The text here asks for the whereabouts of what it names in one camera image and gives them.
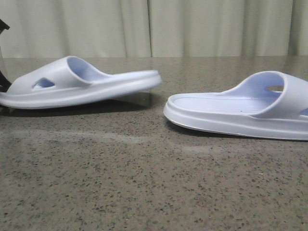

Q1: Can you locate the pale green curtain backdrop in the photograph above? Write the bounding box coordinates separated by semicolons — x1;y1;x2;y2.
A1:
0;0;308;58

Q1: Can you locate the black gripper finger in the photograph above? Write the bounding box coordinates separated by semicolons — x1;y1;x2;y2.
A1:
0;19;10;34
0;71;11;92

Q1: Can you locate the light blue slipper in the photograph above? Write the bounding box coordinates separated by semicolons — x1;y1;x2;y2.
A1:
0;56;162;109
164;71;308;141

